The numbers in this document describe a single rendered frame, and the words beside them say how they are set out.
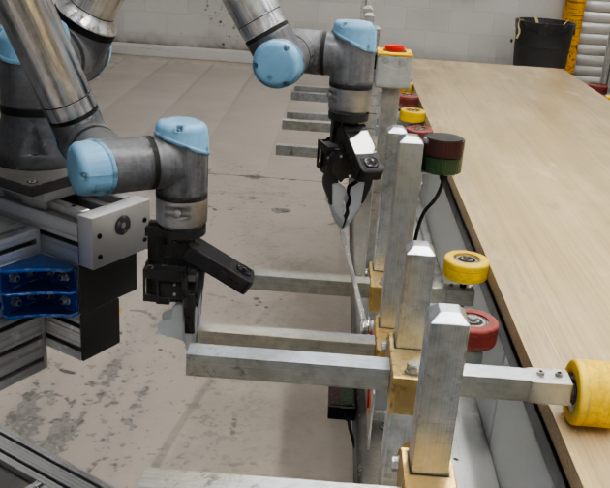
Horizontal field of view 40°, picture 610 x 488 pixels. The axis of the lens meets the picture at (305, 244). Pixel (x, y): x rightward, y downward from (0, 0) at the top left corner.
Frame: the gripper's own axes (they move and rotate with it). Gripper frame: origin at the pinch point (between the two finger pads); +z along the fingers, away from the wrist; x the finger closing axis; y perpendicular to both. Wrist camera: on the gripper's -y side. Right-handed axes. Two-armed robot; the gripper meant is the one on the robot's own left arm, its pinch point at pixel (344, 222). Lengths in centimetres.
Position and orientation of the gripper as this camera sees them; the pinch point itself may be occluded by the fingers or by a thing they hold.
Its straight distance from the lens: 151.3
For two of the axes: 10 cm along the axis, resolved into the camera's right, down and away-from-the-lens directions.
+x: -9.4, 0.7, -3.2
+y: -3.2, -3.6, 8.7
